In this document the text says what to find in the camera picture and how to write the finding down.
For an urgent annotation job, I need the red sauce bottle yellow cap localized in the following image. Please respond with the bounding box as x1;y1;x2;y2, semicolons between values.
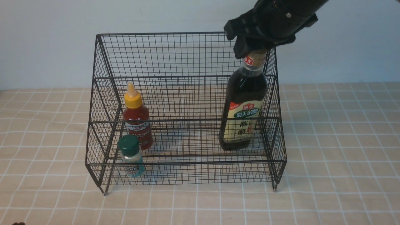
123;82;153;151

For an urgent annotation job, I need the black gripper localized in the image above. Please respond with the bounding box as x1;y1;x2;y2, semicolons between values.
224;8;318;59

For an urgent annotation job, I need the small green-capped seasoning jar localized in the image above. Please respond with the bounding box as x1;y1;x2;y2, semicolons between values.
117;134;145;178

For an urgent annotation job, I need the beige grid-pattern tablecloth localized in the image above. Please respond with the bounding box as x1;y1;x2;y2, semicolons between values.
0;82;400;225

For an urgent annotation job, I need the black wire mesh shelf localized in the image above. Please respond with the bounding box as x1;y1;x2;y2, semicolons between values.
85;32;287;194

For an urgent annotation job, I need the dark vinegar bottle gold cap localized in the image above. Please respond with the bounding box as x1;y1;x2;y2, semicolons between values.
219;50;268;151

